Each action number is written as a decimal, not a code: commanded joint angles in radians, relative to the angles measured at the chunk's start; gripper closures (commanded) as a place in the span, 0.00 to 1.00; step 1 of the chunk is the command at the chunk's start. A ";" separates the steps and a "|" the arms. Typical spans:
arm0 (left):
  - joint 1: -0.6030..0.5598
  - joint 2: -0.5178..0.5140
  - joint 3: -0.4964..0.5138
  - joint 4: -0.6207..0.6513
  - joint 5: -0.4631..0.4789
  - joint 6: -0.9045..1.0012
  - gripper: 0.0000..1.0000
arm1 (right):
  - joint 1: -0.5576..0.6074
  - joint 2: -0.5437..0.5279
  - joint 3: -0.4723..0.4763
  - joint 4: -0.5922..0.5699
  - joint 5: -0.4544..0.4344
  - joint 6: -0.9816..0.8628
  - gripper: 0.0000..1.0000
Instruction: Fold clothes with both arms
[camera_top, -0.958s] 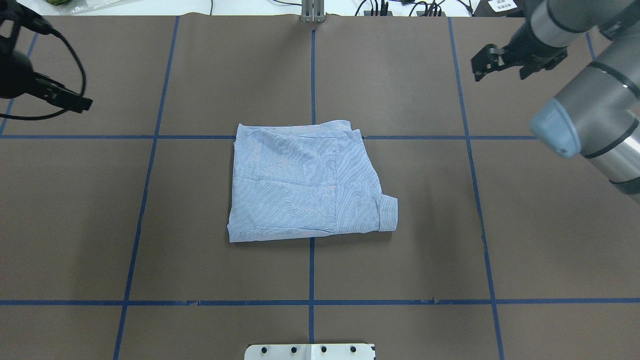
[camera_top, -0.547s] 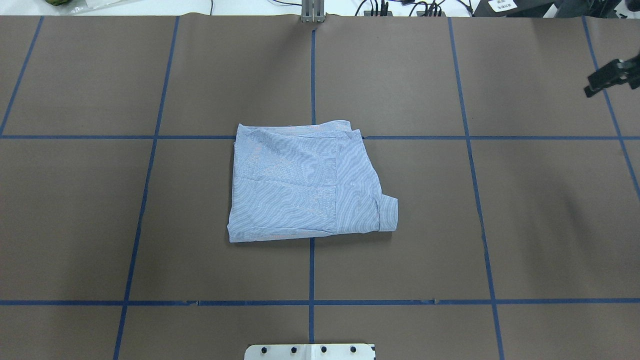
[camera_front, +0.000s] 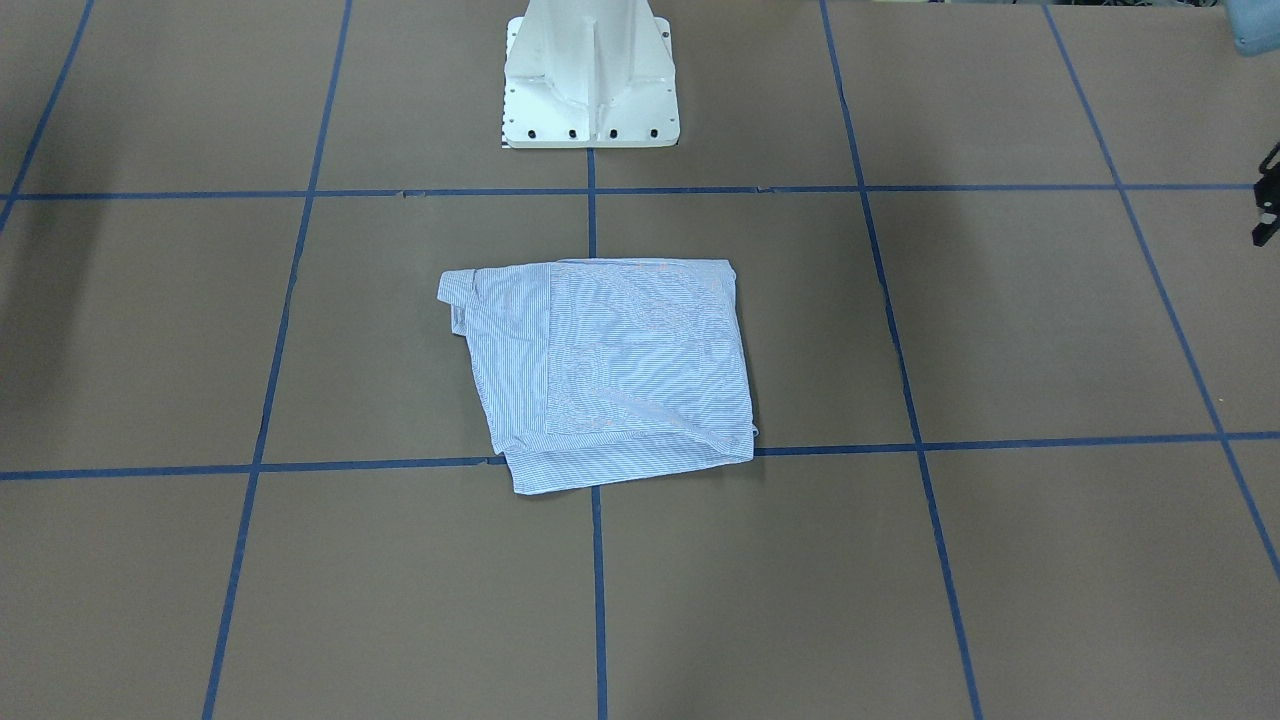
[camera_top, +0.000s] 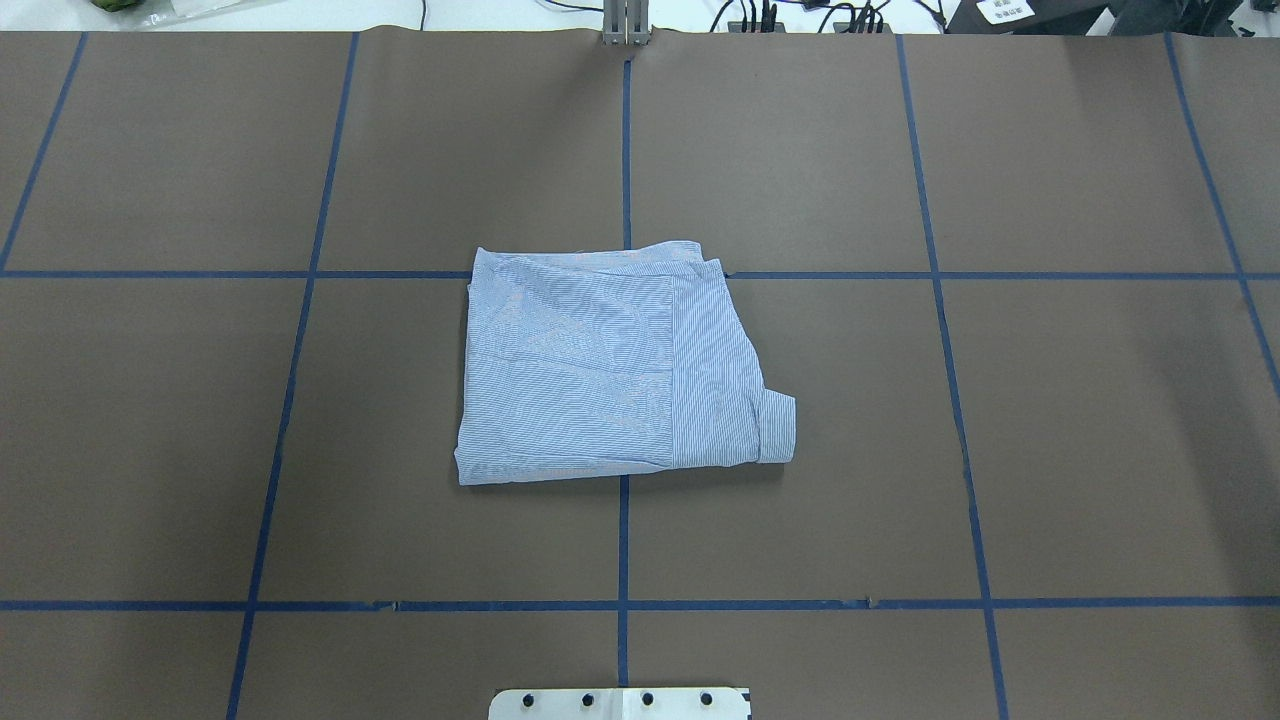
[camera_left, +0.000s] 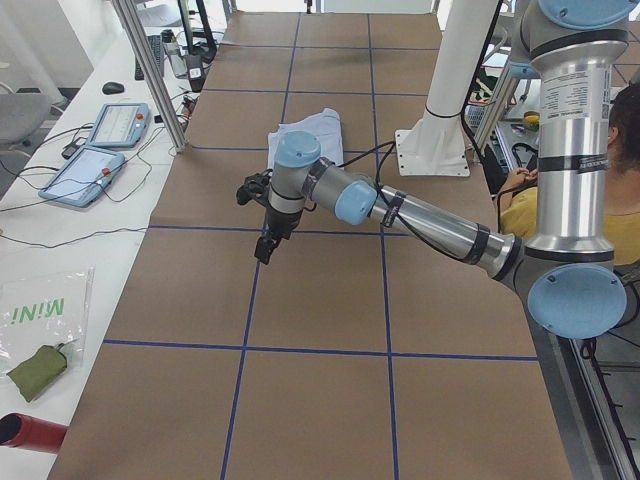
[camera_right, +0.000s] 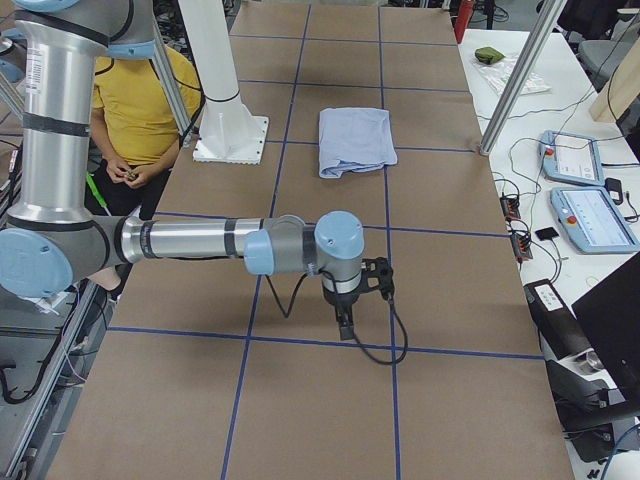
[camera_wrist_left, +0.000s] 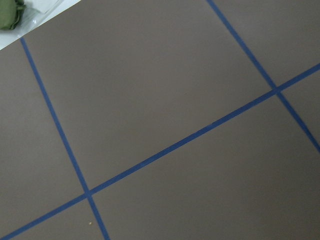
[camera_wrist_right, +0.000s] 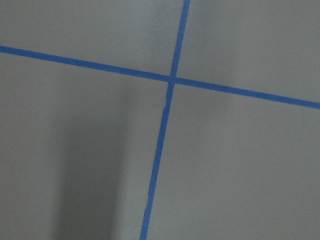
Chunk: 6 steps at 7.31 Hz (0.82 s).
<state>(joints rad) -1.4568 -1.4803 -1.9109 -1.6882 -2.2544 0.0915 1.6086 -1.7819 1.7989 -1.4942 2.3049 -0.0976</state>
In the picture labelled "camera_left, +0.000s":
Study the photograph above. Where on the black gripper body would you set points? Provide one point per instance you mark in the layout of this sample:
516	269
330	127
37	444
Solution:
280	223

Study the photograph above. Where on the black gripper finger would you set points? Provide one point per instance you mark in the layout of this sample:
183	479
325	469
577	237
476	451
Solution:
265	247

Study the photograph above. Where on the light blue striped shirt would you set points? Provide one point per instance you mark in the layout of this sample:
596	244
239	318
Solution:
320	135

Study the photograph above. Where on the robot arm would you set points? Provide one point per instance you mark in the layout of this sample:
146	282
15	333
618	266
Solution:
564	275

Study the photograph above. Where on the blue teach pendant far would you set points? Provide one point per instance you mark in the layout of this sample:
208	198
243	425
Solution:
119	125

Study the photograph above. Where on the blue teach pendant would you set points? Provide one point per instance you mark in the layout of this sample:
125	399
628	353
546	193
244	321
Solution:
119	125
84	177

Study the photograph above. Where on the blue teach pendant near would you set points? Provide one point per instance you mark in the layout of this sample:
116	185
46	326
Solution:
84	177

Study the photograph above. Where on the black computer mouse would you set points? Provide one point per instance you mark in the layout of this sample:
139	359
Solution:
112	88

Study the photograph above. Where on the clear plastic bag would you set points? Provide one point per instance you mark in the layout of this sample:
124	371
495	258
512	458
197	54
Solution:
42	310

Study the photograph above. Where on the person in yellow shirt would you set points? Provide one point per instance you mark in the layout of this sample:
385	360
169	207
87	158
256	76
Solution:
621	222

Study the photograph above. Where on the green folded cloth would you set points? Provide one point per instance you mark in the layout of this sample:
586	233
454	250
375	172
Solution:
35	374

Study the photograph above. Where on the red cylinder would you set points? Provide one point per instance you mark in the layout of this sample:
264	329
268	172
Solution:
31	433

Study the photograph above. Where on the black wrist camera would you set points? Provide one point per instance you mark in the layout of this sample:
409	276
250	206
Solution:
255	188

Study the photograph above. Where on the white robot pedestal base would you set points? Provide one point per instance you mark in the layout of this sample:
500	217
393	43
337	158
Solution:
435	146

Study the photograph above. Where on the aluminium frame post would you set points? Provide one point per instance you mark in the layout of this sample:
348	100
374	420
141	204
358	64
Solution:
127	14

